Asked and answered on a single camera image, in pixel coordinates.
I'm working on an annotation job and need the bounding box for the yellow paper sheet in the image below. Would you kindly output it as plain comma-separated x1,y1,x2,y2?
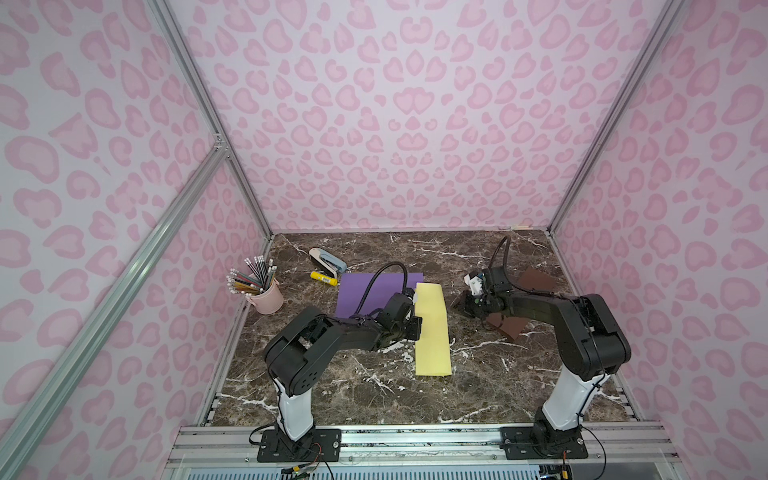
415,283,452,377

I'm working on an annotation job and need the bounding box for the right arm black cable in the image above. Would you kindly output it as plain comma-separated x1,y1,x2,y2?
487,235,565,298

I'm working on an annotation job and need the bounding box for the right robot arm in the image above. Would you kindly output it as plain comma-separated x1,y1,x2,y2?
454,267,631,460

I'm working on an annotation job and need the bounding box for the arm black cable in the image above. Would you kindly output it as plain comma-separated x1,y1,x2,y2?
353,261,409,316
487,235,565,298

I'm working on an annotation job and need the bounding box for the aluminium front rail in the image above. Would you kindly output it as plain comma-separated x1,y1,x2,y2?
166,421,681,471

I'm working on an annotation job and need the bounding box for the brown paper sheet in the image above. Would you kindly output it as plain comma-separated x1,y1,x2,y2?
485,267,557,340

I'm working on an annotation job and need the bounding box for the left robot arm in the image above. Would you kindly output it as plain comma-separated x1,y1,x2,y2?
264,288,422,443

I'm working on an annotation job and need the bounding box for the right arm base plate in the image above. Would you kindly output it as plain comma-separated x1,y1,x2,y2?
500,423,589,460

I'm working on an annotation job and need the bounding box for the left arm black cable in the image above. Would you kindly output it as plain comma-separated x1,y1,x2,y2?
353,261,409,316

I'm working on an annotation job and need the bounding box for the yellow marker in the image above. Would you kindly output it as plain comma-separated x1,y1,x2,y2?
310,271,338,286

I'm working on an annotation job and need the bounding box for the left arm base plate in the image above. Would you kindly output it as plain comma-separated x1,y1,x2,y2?
248,427,342,463

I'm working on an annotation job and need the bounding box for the pink pencil cup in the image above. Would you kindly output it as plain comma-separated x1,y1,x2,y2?
246,280,284,315

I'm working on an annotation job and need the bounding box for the bundle of pencils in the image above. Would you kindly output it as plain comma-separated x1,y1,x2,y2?
226,255,277,296

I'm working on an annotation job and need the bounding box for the grey stapler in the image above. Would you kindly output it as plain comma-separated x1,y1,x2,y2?
308,247,348,279

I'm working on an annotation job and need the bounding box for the purple paper sheet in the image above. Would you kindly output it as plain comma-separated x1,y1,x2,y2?
334,272,426,320

